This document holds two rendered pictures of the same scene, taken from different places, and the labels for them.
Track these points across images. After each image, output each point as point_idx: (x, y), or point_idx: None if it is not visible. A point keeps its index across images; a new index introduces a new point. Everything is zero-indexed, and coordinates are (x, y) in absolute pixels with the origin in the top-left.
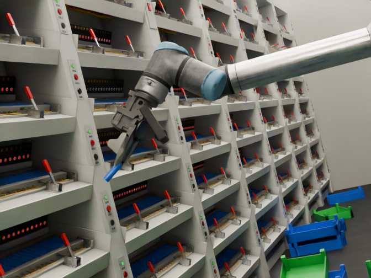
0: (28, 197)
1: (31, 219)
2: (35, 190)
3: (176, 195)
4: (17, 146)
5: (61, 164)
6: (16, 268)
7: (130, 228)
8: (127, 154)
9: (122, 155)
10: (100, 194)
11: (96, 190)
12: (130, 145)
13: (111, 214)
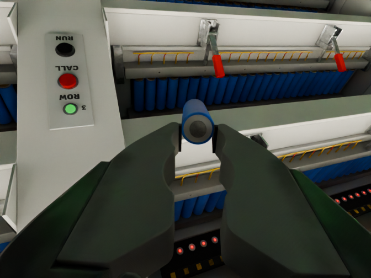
0: (305, 136)
1: (309, 101)
2: (274, 153)
3: None
4: (206, 265)
5: None
6: (277, 69)
7: None
8: (174, 157)
9: (252, 140)
10: (93, 119)
11: (110, 131)
12: (247, 197)
13: (59, 67)
